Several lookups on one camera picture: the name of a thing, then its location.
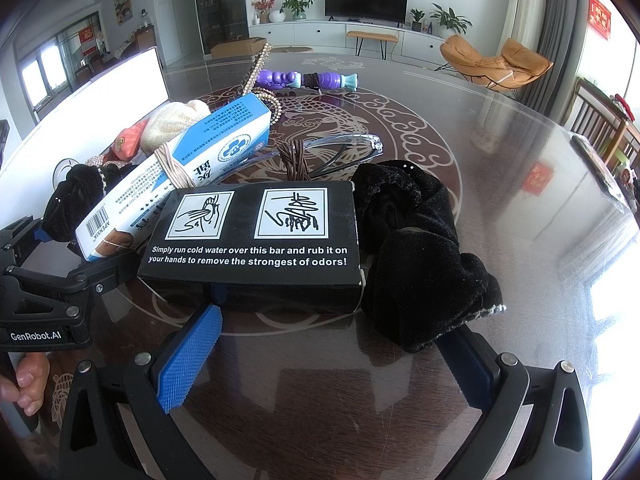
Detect brown patterned glass desktop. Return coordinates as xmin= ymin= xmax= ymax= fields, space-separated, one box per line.
xmin=0 ymin=52 xmax=640 ymax=480

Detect white television cabinet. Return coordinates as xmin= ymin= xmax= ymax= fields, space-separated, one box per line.
xmin=248 ymin=19 xmax=451 ymax=68

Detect beige and grey curtains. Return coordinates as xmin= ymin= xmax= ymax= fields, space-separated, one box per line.
xmin=500 ymin=0 xmax=592 ymax=126

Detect green potted plant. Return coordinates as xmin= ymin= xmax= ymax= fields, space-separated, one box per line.
xmin=280 ymin=0 xmax=317 ymax=22

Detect blue and white carton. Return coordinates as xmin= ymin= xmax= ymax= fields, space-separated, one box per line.
xmin=75 ymin=92 xmax=273 ymax=263

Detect black printed box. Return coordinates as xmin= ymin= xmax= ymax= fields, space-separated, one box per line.
xmin=136 ymin=180 xmax=368 ymax=313

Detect red flower arrangement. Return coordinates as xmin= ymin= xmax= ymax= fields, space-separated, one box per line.
xmin=250 ymin=0 xmax=279 ymax=25

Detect large leafy potted plant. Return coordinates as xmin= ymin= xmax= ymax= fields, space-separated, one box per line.
xmin=429 ymin=3 xmax=473 ymax=38

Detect brown braided hair tie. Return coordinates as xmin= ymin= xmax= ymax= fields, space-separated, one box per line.
xmin=277 ymin=140 xmax=314 ymax=183

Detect person's left hand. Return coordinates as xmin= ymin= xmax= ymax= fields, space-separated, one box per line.
xmin=0 ymin=352 xmax=52 ymax=417

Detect wooden dining chair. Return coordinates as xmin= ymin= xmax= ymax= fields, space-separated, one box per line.
xmin=570 ymin=77 xmax=640 ymax=171

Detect pearl hair claw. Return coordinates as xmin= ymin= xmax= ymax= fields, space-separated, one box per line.
xmin=245 ymin=42 xmax=285 ymax=126

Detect clear frame glasses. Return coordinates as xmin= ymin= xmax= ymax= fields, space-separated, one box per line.
xmin=245 ymin=132 xmax=386 ymax=181

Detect wooden bench with metal legs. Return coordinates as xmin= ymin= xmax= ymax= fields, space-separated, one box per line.
xmin=346 ymin=30 xmax=400 ymax=58

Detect orange lounge chair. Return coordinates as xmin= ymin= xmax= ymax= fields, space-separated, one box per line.
xmin=434 ymin=35 xmax=555 ymax=93

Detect beige hair tie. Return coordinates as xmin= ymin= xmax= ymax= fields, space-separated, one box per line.
xmin=152 ymin=142 xmax=194 ymax=191

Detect large black velvet scrunchie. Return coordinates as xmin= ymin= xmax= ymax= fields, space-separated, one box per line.
xmin=350 ymin=159 xmax=507 ymax=355

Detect purple and teal plastic toy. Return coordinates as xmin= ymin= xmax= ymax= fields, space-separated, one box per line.
xmin=255 ymin=68 xmax=360 ymax=92

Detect red wall decoration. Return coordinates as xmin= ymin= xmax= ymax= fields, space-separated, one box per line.
xmin=588 ymin=0 xmax=614 ymax=41

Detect black television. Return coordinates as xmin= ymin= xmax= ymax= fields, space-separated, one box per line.
xmin=324 ymin=0 xmax=409 ymax=25

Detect orange fabric hair accessory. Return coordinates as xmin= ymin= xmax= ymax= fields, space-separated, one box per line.
xmin=111 ymin=119 xmax=150 ymax=159

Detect dark glass display cabinet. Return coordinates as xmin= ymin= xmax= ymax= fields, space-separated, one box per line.
xmin=191 ymin=0 xmax=249 ymax=56

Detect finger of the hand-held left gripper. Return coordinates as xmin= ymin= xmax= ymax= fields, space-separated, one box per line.
xmin=0 ymin=215 xmax=52 ymax=273
xmin=64 ymin=251 xmax=144 ymax=322

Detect cream knit hat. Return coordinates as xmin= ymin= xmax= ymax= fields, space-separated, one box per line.
xmin=139 ymin=99 xmax=211 ymax=154

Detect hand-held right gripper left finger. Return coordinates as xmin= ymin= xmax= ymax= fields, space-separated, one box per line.
xmin=57 ymin=304 xmax=223 ymax=480

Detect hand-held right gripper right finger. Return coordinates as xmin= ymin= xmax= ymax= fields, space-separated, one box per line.
xmin=435 ymin=327 xmax=593 ymax=480

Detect black scrunchie with pearls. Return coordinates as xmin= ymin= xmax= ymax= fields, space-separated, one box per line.
xmin=40 ymin=161 xmax=138 ymax=243

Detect white board panel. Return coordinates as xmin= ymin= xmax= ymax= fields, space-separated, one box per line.
xmin=0 ymin=46 xmax=171 ymax=196

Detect cardboard box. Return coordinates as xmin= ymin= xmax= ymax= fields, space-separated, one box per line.
xmin=210 ymin=37 xmax=268 ymax=59

